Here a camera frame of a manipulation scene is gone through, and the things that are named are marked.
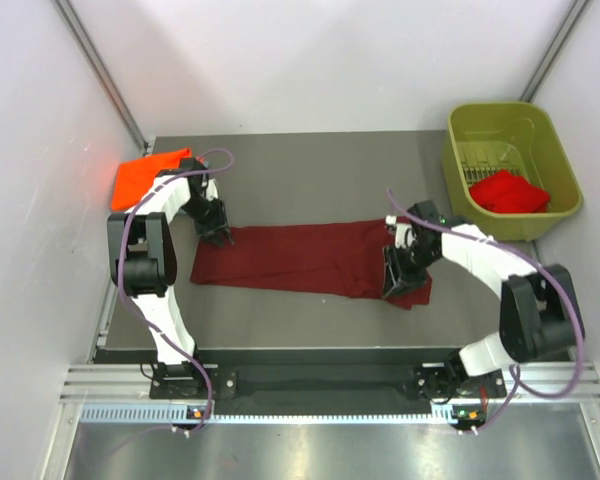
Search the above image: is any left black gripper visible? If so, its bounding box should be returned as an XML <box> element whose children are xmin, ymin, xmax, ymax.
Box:
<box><xmin>181</xmin><ymin>196</ymin><xmax>233</xmax><ymax>248</ymax></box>

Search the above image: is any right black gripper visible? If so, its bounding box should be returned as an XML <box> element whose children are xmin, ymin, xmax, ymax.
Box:
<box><xmin>383</xmin><ymin>241</ymin><xmax>441</xmax><ymax>297</ymax></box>

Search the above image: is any dark red t-shirt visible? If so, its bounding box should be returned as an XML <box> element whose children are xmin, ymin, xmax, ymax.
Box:
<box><xmin>189</xmin><ymin>217</ymin><xmax>433</xmax><ymax>312</ymax></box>

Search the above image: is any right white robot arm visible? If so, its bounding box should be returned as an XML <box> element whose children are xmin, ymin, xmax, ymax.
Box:
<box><xmin>382</xmin><ymin>201</ymin><xmax>585</xmax><ymax>399</ymax></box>

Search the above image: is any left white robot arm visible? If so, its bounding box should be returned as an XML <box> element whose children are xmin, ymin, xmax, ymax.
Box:
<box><xmin>107</xmin><ymin>149</ymin><xmax>233</xmax><ymax>400</ymax></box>

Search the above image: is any folded orange t-shirt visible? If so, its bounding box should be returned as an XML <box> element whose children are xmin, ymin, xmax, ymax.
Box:
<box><xmin>110</xmin><ymin>148</ymin><xmax>192</xmax><ymax>212</ymax></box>

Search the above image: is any bright red t-shirt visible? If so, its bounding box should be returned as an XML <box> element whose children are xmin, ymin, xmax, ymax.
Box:
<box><xmin>469</xmin><ymin>170</ymin><xmax>550</xmax><ymax>214</ymax></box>

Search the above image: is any olive green plastic basket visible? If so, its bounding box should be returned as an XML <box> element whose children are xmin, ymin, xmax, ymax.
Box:
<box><xmin>441</xmin><ymin>102</ymin><xmax>583</xmax><ymax>242</ymax></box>

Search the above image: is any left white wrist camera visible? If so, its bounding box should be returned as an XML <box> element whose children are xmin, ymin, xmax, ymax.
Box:
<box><xmin>204</xmin><ymin>179</ymin><xmax>219</xmax><ymax>201</ymax></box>

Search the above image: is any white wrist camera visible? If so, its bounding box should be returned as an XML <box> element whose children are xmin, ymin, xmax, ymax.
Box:
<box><xmin>204</xmin><ymin>179</ymin><xmax>219</xmax><ymax>201</ymax></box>
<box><xmin>385</xmin><ymin>215</ymin><xmax>416</xmax><ymax>249</ymax></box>

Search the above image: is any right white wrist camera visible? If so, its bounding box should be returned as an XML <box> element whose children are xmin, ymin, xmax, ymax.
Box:
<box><xmin>385</xmin><ymin>215</ymin><xmax>416</xmax><ymax>249</ymax></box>

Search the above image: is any aluminium frame rail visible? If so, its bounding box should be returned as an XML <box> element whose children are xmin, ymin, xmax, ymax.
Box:
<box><xmin>60</xmin><ymin>362</ymin><xmax>573</xmax><ymax>402</ymax></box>

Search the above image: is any slotted grey cable duct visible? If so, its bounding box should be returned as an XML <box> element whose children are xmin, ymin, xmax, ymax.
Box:
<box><xmin>79</xmin><ymin>402</ymin><xmax>486</xmax><ymax>426</ymax></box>

